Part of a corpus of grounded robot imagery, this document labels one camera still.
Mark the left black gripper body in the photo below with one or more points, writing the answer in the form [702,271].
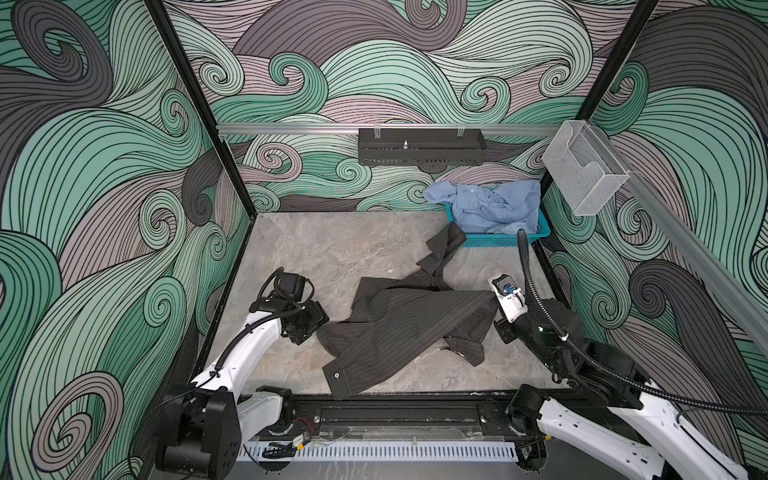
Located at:
[308,318]

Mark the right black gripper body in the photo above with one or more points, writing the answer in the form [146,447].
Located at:
[508,331]

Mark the dark grey pinstripe shirt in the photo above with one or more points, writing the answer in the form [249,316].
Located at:
[393,321]

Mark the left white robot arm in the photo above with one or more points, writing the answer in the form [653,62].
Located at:
[207,424]

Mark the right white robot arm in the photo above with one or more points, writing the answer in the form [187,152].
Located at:
[682,392]

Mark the teal plastic basket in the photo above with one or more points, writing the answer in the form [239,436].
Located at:
[507,238]

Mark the light blue shirt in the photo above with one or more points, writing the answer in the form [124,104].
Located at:
[504,209]

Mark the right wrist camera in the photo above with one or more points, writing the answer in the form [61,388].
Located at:
[509,296]

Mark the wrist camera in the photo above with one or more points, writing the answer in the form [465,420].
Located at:
[291,286]
[509,296]

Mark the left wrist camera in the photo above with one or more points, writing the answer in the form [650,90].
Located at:
[291,286]

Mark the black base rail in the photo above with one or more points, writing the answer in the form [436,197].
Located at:
[487,412]

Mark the white slotted cable duct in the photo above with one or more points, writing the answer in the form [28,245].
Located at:
[406,451]

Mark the clear plastic wall bin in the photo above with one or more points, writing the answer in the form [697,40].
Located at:
[584,166]

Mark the black perforated wall tray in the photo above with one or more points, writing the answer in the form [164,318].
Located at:
[429,148]

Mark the aluminium back rail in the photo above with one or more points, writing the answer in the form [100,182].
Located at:
[330,129]

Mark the aluminium rail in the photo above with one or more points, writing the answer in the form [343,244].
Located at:
[330,129]
[653,181]

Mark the aluminium right rail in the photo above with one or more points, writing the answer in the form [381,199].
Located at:
[653,181]

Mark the black left corner post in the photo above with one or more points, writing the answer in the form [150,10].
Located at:
[173,45]

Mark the black corner post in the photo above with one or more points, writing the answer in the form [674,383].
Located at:
[617,57]
[173,45]

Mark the black right corner post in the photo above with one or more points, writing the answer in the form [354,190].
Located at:
[617,57]

